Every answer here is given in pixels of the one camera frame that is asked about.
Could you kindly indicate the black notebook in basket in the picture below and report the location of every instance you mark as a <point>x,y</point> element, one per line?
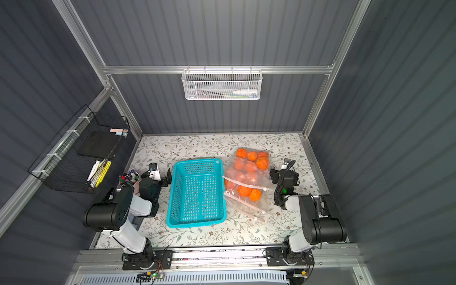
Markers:
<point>101,145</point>

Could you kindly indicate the white wire mesh basket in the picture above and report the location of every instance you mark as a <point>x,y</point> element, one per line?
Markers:
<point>231,85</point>

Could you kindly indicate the black wire wall basket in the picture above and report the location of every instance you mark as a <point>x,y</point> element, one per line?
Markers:
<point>79,161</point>

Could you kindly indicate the clear zip-top bag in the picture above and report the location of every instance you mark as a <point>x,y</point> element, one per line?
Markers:
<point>256,209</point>
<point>245,171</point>

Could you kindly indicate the orange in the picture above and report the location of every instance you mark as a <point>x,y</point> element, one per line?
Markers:
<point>242,153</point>
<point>244,191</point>
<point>255,195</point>

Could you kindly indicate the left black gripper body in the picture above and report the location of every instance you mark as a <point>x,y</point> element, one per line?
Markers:
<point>164,179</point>

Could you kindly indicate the yellow marker in basket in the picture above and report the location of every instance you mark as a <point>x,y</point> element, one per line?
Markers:
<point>100,173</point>

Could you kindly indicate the orange bag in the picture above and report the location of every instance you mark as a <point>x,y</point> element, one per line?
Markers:
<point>262,163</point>
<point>252,156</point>

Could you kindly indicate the white marker in basket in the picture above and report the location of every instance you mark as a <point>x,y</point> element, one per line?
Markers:
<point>93,170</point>

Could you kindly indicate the pink sticky notes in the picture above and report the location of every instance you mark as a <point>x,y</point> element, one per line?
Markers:
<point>119,132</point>

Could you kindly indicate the aluminium linear rail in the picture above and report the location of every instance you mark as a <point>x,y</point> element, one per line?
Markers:
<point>250,257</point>

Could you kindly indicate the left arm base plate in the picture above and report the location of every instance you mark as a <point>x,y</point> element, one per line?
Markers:
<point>152,260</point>

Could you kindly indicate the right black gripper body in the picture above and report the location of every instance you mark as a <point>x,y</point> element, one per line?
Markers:
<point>276,175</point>

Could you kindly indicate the pink pen cup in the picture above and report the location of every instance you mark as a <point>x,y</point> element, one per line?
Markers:
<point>129,179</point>

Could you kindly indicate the green led circuit board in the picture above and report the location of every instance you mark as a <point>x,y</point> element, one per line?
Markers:
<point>148,278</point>

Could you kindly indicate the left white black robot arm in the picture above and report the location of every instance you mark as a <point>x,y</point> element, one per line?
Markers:
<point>110,210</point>

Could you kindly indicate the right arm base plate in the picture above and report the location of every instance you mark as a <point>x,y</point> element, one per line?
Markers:
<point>289,257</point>

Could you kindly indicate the teal plastic basket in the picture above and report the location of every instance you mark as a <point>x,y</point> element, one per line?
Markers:
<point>197,194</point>

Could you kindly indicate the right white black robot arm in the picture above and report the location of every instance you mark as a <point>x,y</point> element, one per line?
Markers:
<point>320,219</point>

